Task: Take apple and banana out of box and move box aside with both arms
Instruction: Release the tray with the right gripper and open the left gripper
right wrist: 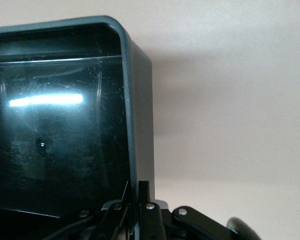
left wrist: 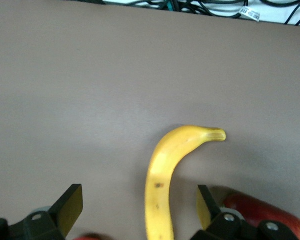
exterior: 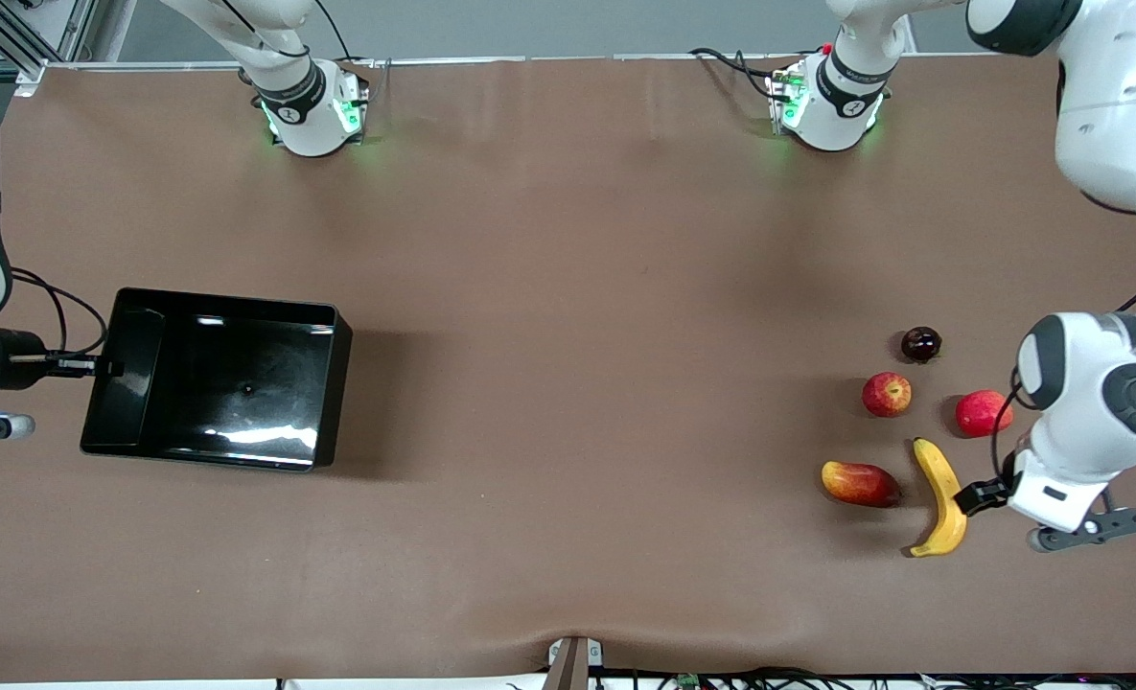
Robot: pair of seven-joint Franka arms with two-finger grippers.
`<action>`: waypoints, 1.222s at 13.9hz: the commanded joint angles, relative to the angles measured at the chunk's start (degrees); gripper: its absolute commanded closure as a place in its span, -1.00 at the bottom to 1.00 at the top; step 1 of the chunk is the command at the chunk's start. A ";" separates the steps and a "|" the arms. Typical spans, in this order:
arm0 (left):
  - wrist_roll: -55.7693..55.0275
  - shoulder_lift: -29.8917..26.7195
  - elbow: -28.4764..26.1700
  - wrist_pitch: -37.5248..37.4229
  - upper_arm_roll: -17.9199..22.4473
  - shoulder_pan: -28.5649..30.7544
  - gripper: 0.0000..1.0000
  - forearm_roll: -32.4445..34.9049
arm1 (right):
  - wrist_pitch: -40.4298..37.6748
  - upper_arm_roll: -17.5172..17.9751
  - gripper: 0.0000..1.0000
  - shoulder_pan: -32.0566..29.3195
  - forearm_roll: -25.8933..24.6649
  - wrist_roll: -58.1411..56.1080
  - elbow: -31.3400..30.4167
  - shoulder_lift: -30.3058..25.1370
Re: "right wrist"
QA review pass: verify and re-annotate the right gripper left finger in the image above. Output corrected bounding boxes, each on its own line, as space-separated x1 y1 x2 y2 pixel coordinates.
97 199 131 240

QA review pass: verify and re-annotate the black plastic box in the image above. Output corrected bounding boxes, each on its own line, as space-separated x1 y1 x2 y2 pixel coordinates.
0 15 156 240

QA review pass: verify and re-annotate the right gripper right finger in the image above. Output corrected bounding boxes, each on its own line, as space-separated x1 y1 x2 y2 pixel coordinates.
139 180 170 240

